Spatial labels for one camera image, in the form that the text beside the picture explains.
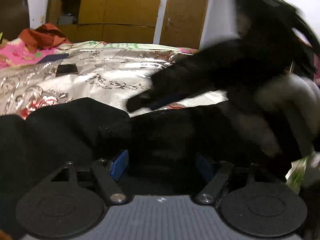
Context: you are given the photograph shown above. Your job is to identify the wooden door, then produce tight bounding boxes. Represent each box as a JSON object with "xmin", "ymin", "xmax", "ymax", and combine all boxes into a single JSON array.
[{"xmin": 159, "ymin": 0, "xmax": 208, "ymax": 49}]

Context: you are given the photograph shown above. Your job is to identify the pink floral blanket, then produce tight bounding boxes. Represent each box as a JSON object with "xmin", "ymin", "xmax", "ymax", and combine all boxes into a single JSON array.
[{"xmin": 1, "ymin": 37, "xmax": 72, "ymax": 69}]

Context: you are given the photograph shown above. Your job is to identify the wooden wardrobe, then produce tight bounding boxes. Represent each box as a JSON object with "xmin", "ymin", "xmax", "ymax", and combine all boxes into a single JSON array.
[{"xmin": 46, "ymin": 0, "xmax": 161, "ymax": 43}]

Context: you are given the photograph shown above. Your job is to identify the dark wooden headboard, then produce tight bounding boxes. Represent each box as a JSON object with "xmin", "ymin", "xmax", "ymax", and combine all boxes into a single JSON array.
[{"xmin": 0, "ymin": 0, "xmax": 30, "ymax": 41}]

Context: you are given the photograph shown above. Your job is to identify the floral satin bedspread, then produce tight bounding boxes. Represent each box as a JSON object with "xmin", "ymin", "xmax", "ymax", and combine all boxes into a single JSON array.
[{"xmin": 1, "ymin": 41, "xmax": 195, "ymax": 118}]

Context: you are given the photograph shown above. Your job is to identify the black smartphone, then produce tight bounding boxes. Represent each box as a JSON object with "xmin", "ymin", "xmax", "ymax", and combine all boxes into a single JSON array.
[{"xmin": 55, "ymin": 64, "xmax": 78, "ymax": 77}]

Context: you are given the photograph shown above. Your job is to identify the rust orange garment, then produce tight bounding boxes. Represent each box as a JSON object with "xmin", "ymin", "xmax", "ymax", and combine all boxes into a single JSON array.
[{"xmin": 18, "ymin": 23, "xmax": 71, "ymax": 53}]

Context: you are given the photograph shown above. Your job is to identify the dark blue booklet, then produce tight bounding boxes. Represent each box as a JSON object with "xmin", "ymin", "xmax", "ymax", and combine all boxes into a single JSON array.
[{"xmin": 37, "ymin": 53, "xmax": 69, "ymax": 64}]

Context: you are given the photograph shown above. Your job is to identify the black pants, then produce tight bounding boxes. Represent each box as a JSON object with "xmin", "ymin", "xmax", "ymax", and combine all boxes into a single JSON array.
[{"xmin": 1, "ymin": 40, "xmax": 296, "ymax": 203}]

